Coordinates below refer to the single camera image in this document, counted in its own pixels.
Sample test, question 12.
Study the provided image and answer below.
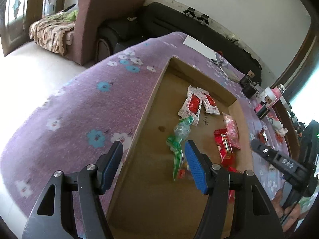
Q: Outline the white paper sheet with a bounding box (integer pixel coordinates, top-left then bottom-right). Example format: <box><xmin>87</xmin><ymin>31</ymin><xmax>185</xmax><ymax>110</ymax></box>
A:
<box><xmin>183</xmin><ymin>35</ymin><xmax>217</xmax><ymax>60</ymax></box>

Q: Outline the person's right hand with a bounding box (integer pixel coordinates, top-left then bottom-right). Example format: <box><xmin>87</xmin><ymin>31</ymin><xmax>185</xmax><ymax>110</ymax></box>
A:
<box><xmin>270</xmin><ymin>186</ymin><xmax>305</xmax><ymax>237</ymax></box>

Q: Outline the maroon armchair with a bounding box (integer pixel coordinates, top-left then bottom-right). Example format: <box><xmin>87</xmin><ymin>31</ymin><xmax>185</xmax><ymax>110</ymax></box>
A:
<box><xmin>65</xmin><ymin>0</ymin><xmax>145</xmax><ymax>65</ymax></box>

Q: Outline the patterned brown blanket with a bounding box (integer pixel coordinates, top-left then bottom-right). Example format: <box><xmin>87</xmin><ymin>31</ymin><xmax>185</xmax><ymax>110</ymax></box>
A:
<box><xmin>29</xmin><ymin>10</ymin><xmax>78</xmax><ymax>56</ymax></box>

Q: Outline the black marker pen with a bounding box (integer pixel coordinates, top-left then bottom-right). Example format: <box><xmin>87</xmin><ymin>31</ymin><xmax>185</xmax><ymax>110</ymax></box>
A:
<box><xmin>211</xmin><ymin>58</ymin><xmax>228</xmax><ymax>67</ymax></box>

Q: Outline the black sofa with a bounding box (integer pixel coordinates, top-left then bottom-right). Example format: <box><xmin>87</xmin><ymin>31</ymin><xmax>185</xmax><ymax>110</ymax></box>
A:
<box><xmin>96</xmin><ymin>2</ymin><xmax>262</xmax><ymax>84</ymax></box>

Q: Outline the black cup holder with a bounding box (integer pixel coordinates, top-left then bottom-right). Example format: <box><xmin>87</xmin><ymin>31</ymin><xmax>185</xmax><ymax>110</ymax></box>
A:
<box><xmin>239</xmin><ymin>71</ymin><xmax>258</xmax><ymax>99</ymax></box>

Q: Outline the green twisted candy wrapper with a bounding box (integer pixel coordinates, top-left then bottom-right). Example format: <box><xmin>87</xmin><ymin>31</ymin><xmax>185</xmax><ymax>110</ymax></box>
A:
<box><xmin>166</xmin><ymin>116</ymin><xmax>194</xmax><ymax>152</ymax></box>

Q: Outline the long red snack packet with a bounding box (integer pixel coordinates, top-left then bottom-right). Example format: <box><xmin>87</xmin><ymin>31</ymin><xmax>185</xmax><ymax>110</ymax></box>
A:
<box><xmin>214</xmin><ymin>128</ymin><xmax>236</xmax><ymax>171</ymax></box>

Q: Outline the brown cardboard tray box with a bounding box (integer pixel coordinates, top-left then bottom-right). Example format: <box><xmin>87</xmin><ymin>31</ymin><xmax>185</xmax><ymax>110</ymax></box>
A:
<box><xmin>108</xmin><ymin>58</ymin><xmax>253</xmax><ymax>238</ymax></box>

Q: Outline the white crumpled cloth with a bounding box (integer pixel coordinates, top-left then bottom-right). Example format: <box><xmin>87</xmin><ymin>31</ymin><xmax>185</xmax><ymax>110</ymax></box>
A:
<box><xmin>269</xmin><ymin>118</ymin><xmax>288</xmax><ymax>137</ymax></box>

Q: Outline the dark red snack bag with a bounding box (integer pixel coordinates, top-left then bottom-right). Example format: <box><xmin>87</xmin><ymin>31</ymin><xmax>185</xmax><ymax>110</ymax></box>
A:
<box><xmin>257</xmin><ymin>128</ymin><xmax>268</xmax><ymax>145</ymax></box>

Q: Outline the black container with pink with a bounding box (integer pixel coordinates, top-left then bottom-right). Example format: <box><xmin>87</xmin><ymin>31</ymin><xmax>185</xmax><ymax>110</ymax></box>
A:
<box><xmin>254</xmin><ymin>101</ymin><xmax>270</xmax><ymax>120</ymax></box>

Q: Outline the green clear snack packet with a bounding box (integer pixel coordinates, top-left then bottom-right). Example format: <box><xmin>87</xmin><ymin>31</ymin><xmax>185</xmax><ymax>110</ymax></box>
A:
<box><xmin>172</xmin><ymin>148</ymin><xmax>189</xmax><ymax>181</ymax></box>

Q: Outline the pink water bottle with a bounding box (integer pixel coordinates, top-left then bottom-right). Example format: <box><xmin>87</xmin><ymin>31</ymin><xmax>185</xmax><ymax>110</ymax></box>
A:
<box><xmin>271</xmin><ymin>84</ymin><xmax>286</xmax><ymax>100</ymax></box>

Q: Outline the olive notebook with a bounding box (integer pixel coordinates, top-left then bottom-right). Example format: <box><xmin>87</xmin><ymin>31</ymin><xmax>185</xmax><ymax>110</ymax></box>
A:
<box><xmin>221</xmin><ymin>67</ymin><xmax>239</xmax><ymax>83</ymax></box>

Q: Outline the pink snack packet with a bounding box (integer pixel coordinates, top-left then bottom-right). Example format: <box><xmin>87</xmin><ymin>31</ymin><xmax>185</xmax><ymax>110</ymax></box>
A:
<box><xmin>222</xmin><ymin>112</ymin><xmax>241</xmax><ymax>149</ymax></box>

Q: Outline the purple floral tablecloth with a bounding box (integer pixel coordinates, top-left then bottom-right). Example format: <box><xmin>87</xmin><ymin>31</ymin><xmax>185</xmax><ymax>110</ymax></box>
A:
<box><xmin>1</xmin><ymin>32</ymin><xmax>283</xmax><ymax>238</ymax></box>

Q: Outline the white red snack packet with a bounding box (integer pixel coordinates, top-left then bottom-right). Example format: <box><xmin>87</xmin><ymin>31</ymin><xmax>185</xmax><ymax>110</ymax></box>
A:
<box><xmin>178</xmin><ymin>85</ymin><xmax>203</xmax><ymax>126</ymax></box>

